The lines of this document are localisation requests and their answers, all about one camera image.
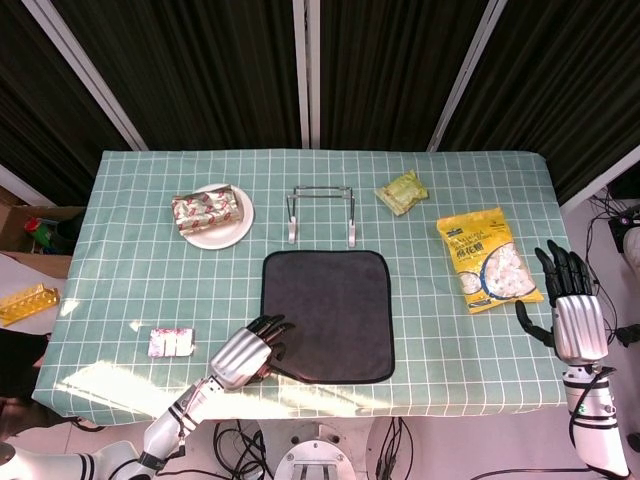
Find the dark grey cloth mat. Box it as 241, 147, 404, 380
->
260, 249, 397, 385

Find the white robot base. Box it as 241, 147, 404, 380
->
257, 417, 386, 480

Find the green snack packet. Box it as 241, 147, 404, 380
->
374, 169, 431, 217

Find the white paper plate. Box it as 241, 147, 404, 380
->
178, 183, 255, 251

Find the black curtain panel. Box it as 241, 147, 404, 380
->
438, 0, 640, 205
0, 0, 136, 207
52, 0, 304, 150
318, 0, 485, 150

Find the metal wire rack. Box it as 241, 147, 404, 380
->
285, 184, 359, 248

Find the brown cardboard box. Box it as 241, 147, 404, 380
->
0, 185, 86, 279

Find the black device with cables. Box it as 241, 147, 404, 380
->
584, 174, 640, 347

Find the green red bottle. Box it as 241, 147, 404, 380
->
24, 217, 57, 252

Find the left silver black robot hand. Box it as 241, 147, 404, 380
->
208, 313, 296, 389

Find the black floor cable bundle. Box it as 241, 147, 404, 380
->
212, 419, 275, 480
374, 415, 417, 480

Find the green checkered tablecloth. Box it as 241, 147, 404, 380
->
30, 147, 612, 426

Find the white frame post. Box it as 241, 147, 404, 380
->
427, 0, 509, 153
22, 0, 149, 151
292, 0, 322, 149

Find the pink patterned tissue pack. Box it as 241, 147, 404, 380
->
147, 327, 195, 358

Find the yellow marshmallow bag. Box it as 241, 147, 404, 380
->
435, 206, 545, 315

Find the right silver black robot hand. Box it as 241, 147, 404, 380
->
514, 239, 610, 366

